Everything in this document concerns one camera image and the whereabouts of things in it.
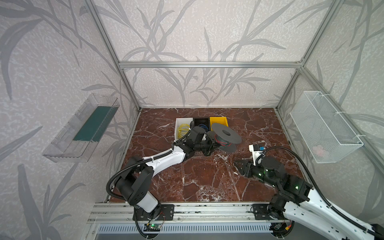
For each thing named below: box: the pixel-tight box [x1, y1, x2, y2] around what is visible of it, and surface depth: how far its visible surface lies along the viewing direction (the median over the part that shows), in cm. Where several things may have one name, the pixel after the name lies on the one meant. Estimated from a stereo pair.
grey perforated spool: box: [207, 123, 242, 153], surface depth 84 cm
